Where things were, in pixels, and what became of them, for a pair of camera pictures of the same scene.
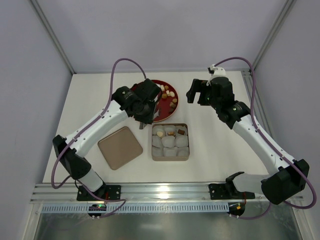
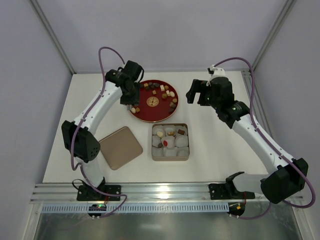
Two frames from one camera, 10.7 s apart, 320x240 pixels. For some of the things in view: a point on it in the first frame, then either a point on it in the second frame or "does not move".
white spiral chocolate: x=159 y=133 does not move
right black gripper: x=200 y=91 does not move
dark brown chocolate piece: x=181 y=131 does not move
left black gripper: x=145 y=118 -> x=130 y=99
